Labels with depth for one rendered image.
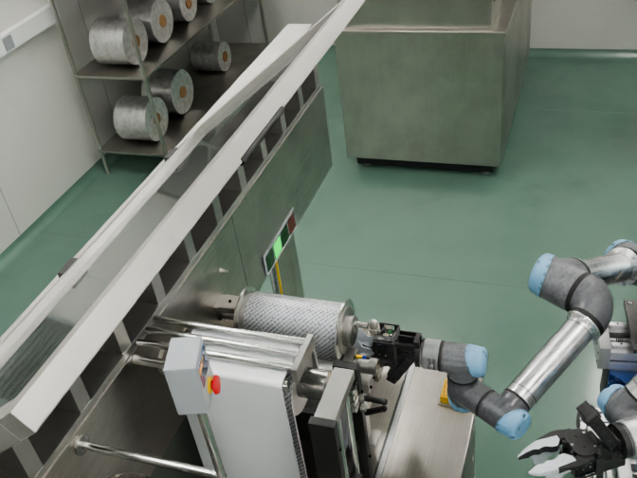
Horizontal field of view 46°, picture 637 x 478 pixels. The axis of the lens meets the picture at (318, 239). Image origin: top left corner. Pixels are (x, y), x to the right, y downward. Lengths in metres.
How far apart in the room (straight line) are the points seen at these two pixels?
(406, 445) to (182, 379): 0.98
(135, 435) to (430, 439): 0.77
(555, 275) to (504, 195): 2.49
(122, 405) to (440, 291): 2.45
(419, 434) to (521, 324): 1.69
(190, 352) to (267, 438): 0.49
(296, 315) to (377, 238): 2.43
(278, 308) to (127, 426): 0.44
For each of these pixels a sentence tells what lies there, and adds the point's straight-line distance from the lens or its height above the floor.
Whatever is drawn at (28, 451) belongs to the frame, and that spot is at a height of 1.51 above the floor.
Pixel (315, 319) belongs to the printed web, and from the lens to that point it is 1.75.
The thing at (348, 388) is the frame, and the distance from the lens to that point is 1.41.
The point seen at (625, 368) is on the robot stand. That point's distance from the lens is 2.52.
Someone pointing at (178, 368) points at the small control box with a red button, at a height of 1.71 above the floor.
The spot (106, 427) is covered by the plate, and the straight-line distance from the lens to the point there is 1.56.
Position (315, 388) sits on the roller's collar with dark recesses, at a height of 1.35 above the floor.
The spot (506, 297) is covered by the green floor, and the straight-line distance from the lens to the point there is 3.77.
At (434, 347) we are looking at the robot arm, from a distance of 1.83.
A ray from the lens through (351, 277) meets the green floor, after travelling 3.91.
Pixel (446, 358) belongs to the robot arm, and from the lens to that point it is 1.82.
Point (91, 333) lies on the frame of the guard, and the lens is 0.78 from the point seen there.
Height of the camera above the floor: 2.47
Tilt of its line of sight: 36 degrees down
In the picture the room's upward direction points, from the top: 8 degrees counter-clockwise
